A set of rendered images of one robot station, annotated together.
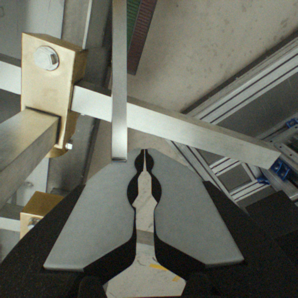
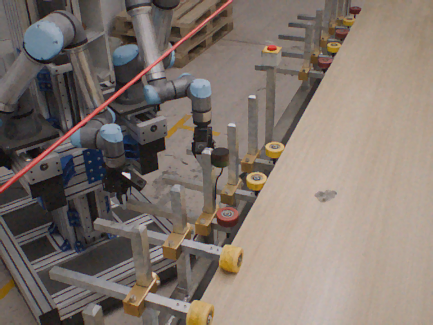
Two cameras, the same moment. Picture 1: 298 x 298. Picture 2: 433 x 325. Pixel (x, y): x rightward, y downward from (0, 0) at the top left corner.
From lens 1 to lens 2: 2.10 m
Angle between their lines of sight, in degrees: 27
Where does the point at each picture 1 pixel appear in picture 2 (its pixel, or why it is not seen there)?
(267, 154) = (166, 177)
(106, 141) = not seen: hidden behind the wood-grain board
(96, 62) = not seen: hidden behind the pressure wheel
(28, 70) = (232, 190)
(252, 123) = (113, 251)
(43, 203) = (246, 167)
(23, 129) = (231, 175)
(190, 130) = (191, 182)
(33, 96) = (233, 187)
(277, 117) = (90, 255)
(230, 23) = not seen: outside the picture
